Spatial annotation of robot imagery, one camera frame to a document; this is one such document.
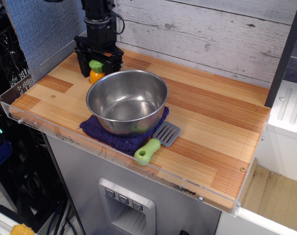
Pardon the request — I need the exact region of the blue fabric panel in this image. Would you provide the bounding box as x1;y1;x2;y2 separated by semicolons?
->
3;0;86;82

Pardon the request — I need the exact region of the silver toy fridge cabinet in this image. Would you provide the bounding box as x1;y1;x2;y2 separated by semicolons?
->
48;136;221;235

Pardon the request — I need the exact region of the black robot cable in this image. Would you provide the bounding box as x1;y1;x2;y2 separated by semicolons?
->
110;12;126;35

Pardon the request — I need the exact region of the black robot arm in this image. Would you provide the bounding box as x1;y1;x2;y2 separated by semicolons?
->
74;0;124;77

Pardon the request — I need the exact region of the purple towel cloth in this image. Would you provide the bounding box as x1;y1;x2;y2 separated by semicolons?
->
79;106;170;156

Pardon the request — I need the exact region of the orange toy carrot green top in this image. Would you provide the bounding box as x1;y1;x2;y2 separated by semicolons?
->
89;60;105;84

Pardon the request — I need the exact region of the black plastic crate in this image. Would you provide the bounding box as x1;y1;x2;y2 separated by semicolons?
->
0;26;29;93

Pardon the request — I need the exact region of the white toy sink counter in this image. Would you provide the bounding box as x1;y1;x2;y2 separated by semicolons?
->
216;81;297;235

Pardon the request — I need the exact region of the stainless steel bowl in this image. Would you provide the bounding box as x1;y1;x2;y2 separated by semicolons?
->
86;70;168;136

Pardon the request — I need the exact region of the clear acrylic table guard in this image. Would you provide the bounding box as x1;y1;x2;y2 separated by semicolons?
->
0;73;270;214

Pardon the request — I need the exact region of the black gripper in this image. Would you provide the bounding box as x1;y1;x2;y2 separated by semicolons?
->
74;18;124;77

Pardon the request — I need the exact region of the grey spatula green handle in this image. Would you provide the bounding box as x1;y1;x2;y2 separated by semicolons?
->
134;121;181;166

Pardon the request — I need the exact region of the black right support post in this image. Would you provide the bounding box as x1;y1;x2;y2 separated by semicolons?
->
264;11;297;108

